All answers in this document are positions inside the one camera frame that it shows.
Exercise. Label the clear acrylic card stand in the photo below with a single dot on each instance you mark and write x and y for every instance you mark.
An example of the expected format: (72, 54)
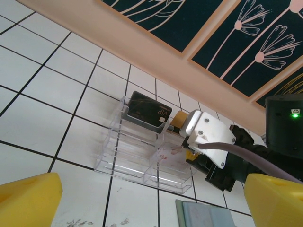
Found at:
(132, 156)

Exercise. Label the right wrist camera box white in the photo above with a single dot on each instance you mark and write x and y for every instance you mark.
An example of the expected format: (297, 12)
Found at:
(210, 132)

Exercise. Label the green translucent plastic card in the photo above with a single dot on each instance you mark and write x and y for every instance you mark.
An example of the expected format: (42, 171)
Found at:
(201, 215)

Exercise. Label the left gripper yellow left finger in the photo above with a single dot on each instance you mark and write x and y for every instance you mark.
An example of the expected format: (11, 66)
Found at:
(28, 201)

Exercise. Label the black VIP card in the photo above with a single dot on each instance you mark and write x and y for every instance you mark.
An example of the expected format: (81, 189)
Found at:
(149, 110)

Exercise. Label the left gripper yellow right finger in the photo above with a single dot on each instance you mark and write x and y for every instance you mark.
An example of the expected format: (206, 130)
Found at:
(277, 203)

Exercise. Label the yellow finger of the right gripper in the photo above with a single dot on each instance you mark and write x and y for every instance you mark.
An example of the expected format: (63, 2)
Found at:
(191, 157)

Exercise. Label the gold card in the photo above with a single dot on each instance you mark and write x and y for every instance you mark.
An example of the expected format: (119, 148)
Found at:
(180, 119)

